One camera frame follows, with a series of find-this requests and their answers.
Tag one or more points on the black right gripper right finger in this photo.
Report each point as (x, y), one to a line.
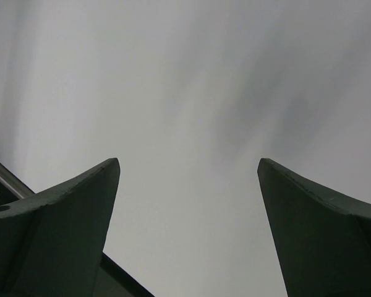
(322, 237)

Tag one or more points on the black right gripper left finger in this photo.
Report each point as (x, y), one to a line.
(51, 243)

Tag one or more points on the aluminium frame rail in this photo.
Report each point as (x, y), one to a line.
(13, 184)

